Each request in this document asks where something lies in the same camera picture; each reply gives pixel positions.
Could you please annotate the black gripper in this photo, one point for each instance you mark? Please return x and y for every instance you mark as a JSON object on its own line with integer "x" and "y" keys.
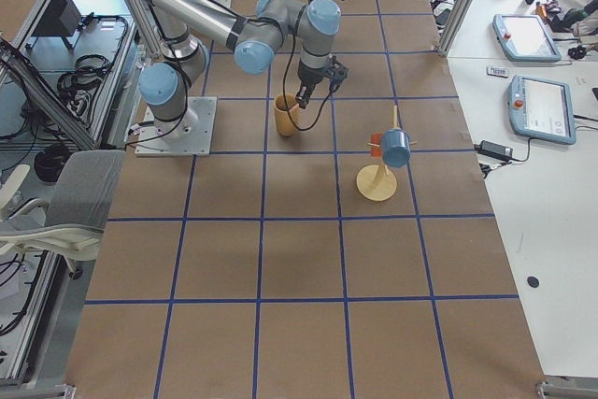
{"x": 307, "y": 78}

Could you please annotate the bamboo cylinder holder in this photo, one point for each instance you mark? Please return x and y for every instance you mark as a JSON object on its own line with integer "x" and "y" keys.
{"x": 286, "y": 114}

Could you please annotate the orange mug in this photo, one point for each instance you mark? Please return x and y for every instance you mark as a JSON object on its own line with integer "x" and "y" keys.
{"x": 375, "y": 146}

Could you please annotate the dark blue mug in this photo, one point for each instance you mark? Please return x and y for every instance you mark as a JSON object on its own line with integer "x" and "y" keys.
{"x": 395, "y": 147}

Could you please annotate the wooden mug tree stand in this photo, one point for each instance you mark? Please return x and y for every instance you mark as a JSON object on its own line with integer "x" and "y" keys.
{"x": 377, "y": 182}

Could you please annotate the black power adapter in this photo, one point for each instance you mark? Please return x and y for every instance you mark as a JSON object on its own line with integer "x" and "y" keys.
{"x": 493, "y": 150}

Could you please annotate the teach pendant far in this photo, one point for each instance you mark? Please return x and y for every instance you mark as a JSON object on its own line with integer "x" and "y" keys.
{"x": 524, "y": 38}

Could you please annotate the teach pendant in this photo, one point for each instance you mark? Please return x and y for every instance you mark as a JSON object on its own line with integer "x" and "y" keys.
{"x": 524, "y": 38}
{"x": 542, "y": 109}

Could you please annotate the teach pendant near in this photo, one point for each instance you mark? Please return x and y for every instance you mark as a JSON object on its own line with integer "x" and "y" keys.
{"x": 542, "y": 109}

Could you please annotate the grey office chair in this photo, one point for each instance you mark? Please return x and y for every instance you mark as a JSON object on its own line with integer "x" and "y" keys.
{"x": 71, "y": 223}

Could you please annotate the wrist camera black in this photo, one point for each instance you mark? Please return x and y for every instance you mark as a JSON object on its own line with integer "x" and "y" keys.
{"x": 336, "y": 73}

